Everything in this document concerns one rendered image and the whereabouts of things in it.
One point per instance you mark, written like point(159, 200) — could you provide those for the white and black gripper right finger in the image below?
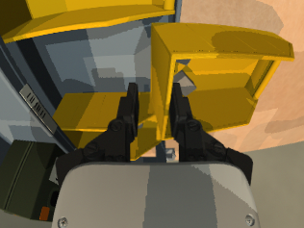
point(194, 142)

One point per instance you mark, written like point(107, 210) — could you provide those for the grey shelf rack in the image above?
point(103, 59)

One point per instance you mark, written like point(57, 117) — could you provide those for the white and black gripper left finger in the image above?
point(113, 145)

